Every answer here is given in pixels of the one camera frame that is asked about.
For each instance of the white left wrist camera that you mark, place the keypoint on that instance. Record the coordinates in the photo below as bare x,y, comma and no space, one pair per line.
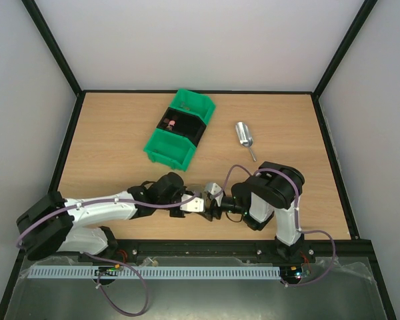
196,204

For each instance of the silver metal scoop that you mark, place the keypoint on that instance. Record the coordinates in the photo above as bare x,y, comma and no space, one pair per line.
245,138

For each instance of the white round jar lid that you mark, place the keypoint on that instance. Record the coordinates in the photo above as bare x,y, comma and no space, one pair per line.
197,188

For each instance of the black bin with lollipops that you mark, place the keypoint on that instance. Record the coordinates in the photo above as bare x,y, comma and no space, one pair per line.
183,124

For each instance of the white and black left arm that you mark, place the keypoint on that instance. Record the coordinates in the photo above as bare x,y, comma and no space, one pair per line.
57,224

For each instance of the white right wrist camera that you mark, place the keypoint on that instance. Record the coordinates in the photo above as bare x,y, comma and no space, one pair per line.
213,191

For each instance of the green bin with star candies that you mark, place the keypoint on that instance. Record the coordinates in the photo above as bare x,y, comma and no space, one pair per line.
194,104

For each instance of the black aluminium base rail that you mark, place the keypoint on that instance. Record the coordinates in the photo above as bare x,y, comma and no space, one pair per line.
265,251

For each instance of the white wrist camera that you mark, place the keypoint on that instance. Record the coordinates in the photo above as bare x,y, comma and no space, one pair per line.
196,204
213,191

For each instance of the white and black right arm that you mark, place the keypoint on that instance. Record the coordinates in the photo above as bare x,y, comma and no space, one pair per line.
273,191

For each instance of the light blue slotted cable duct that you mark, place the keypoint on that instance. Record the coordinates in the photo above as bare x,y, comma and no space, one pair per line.
154,273

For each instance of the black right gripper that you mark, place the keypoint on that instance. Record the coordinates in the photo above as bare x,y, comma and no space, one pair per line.
218,205

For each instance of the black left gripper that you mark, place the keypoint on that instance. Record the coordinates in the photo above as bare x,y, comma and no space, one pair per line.
177,214

